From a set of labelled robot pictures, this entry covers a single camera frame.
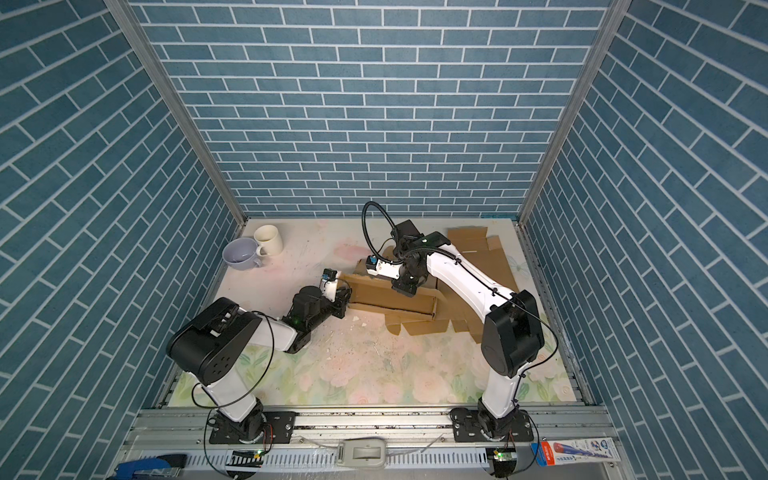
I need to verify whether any lavender speckled ceramic cup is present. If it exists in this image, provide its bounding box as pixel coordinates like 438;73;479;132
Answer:
222;237;262;271

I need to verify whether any white red blue tube box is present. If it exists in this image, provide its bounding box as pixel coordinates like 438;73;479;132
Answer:
531;437;620;467

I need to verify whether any grey metal corner post right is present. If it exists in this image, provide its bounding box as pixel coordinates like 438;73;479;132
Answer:
518;0;631;225

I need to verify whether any flat brown cardboard sheet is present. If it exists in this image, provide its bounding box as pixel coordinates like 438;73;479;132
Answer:
436;227;519;344

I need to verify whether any blue tool at bottom left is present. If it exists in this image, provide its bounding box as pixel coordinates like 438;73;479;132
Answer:
110;454;188;480

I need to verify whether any grey metal corner post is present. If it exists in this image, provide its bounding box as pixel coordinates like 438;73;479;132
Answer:
518;0;631;225
104;0;248;227

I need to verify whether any brown cardboard box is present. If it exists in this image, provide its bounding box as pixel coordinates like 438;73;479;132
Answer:
341;260;449;336

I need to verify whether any grey metal corner post left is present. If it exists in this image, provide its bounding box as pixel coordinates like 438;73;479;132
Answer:
104;0;248;227

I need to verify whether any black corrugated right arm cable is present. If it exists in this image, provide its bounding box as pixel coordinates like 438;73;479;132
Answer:
361;200;400;262

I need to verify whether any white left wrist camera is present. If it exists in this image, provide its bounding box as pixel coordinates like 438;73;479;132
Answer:
319;268;338;302

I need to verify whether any white ceramic mug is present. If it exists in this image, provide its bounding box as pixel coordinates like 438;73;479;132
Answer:
253;225;284;257

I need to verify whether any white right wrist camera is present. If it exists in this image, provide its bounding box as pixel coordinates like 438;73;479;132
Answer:
365;254;400;279

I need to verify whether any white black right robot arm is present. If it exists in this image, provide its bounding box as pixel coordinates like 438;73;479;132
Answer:
376;220;545;439

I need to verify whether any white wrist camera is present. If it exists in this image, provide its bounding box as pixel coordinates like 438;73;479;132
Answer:
319;268;338;302
365;254;400;279

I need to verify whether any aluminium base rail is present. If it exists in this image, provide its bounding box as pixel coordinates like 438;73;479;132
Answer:
115;404;634;479

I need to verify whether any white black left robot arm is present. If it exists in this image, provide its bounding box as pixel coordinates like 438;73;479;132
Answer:
166;280;352;443

